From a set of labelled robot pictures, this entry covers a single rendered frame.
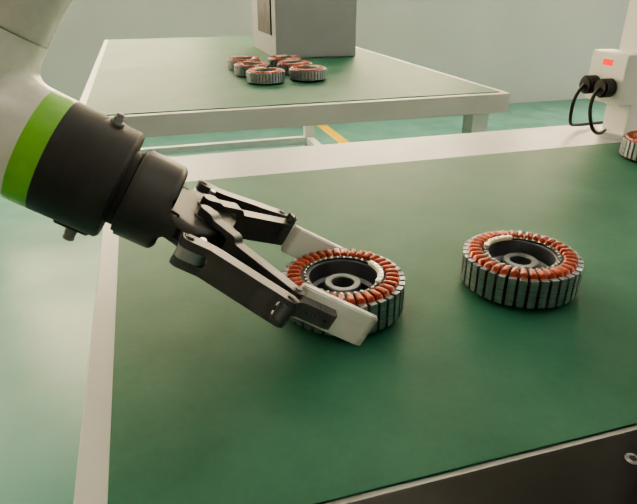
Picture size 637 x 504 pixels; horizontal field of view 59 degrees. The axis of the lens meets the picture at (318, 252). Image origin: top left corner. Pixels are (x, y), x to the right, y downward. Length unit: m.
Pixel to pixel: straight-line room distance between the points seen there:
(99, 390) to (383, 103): 1.15
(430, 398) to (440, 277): 0.19
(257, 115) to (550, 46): 4.53
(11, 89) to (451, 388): 0.38
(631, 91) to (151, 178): 0.94
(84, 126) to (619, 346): 0.46
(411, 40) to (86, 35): 2.49
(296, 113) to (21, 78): 1.00
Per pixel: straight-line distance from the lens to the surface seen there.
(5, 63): 0.46
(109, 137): 0.45
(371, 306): 0.47
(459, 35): 5.19
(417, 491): 0.34
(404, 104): 1.50
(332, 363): 0.46
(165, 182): 0.45
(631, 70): 1.19
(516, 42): 5.50
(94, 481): 0.40
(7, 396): 1.80
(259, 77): 1.69
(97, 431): 0.43
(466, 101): 1.58
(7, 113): 0.45
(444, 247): 0.66
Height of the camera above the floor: 1.03
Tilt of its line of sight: 26 degrees down
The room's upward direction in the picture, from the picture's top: straight up
